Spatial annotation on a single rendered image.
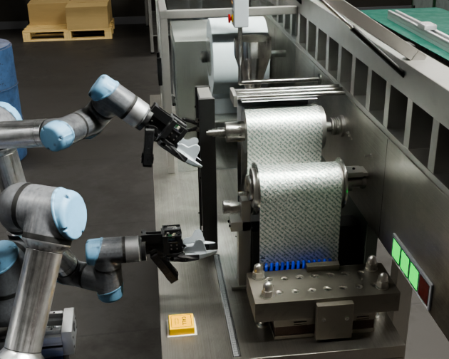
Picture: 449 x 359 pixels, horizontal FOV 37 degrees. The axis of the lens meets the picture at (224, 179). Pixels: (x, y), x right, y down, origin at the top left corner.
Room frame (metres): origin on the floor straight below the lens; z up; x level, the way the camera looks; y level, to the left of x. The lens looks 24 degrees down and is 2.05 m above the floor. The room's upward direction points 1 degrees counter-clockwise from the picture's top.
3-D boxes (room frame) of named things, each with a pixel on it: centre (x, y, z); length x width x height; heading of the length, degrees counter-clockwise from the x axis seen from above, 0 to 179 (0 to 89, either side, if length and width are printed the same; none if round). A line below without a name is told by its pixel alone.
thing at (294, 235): (1.70, -0.22, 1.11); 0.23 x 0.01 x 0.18; 96
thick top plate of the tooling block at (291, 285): (1.58, -0.27, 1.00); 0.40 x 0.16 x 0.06; 96
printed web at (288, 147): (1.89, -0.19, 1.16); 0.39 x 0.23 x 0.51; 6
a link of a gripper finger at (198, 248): (1.64, 0.07, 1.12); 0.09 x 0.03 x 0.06; 87
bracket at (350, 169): (1.78, -0.38, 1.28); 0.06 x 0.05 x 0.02; 96
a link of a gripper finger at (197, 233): (1.69, 0.08, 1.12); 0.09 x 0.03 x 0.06; 105
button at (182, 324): (1.56, 0.13, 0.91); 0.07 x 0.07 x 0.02; 6
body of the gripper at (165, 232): (1.65, 0.18, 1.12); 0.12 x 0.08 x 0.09; 96
